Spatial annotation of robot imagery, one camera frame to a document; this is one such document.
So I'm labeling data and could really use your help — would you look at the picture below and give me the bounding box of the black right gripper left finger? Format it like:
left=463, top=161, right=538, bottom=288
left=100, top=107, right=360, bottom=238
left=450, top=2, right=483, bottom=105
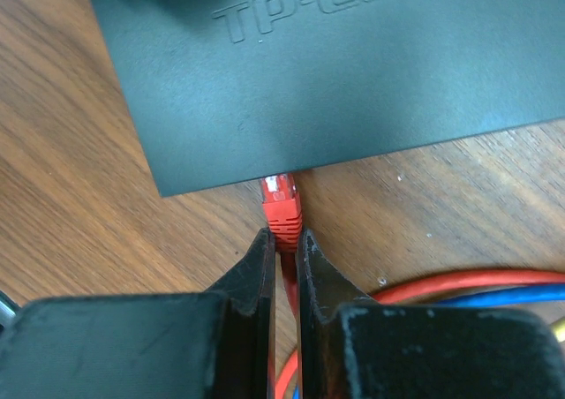
left=1, top=229, right=275, bottom=398

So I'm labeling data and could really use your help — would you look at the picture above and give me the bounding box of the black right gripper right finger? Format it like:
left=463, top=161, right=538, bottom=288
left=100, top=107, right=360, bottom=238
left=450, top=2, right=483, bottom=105
left=296, top=230, right=564, bottom=398

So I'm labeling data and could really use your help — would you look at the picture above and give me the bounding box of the short red ethernet cable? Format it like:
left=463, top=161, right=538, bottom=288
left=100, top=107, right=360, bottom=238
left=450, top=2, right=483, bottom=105
left=258, top=172, right=565, bottom=399

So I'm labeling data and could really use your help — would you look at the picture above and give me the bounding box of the black network switch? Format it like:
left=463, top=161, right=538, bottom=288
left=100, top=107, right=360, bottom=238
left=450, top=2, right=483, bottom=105
left=91, top=0, right=564, bottom=196

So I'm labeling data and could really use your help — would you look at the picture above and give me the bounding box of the blue ethernet cable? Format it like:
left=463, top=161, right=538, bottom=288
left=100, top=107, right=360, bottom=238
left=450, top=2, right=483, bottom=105
left=290, top=284, right=565, bottom=399

